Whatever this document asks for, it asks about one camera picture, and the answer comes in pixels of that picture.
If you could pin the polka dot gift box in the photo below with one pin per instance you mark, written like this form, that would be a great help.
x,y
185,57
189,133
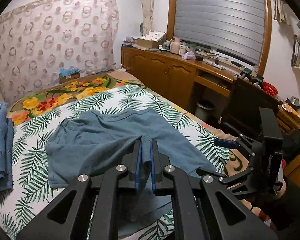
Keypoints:
x,y
151,40

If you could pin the beige tied window curtain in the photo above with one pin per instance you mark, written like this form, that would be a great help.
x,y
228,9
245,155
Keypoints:
x,y
147,9

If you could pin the palm leaf bed sheet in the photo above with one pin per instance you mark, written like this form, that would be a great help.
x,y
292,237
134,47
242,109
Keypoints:
x,y
31,190

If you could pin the red basket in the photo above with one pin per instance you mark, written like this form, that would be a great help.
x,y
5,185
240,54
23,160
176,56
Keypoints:
x,y
270,89

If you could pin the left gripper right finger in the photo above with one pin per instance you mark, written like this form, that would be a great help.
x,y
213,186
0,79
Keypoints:
x,y
158,163

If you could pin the teal blue shorts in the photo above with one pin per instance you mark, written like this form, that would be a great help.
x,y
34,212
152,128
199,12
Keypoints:
x,y
95,142

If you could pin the wooden sideboard cabinet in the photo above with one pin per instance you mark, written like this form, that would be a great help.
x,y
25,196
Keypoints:
x,y
185,82

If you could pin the cardboard box with blue cloth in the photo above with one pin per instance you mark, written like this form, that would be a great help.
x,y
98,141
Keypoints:
x,y
65,75

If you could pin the pink bottle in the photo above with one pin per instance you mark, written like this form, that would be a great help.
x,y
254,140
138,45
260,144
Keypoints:
x,y
175,44

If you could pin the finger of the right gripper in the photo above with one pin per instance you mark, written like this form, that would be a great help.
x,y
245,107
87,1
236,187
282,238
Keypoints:
x,y
230,144

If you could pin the floral blanket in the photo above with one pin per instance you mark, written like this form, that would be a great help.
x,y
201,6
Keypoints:
x,y
42,102

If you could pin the grey window blind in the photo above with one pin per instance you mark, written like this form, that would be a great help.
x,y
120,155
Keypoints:
x,y
233,26

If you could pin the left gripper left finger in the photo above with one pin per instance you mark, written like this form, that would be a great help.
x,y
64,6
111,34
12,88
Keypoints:
x,y
135,163

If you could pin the patterned wall curtain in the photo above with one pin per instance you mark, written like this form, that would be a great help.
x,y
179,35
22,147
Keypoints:
x,y
40,39

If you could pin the blue denim folded jeans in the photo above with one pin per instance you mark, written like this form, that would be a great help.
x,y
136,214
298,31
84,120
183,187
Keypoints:
x,y
6,145

